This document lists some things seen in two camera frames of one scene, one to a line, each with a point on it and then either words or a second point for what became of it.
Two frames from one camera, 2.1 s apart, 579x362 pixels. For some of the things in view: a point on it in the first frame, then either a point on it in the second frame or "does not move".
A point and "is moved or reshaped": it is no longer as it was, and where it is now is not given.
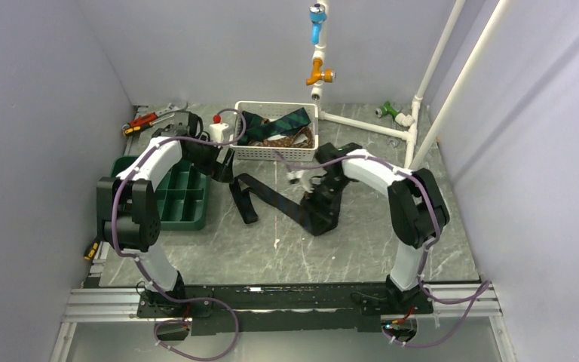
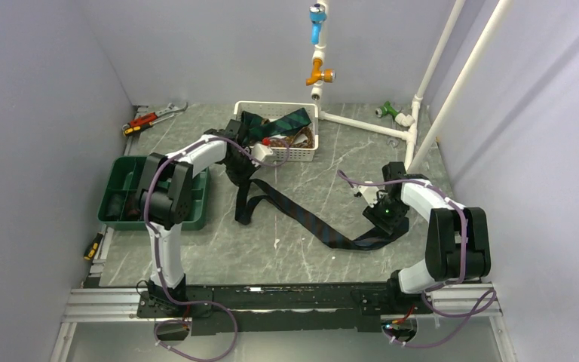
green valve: x=384 y=109 does not move
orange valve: x=327 y=75 does not move
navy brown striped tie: x=241 y=183 is moved or reshaped
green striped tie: x=257 y=128 does not move
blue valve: x=317 y=16 does not move
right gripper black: x=317 y=210 to x=387 y=225
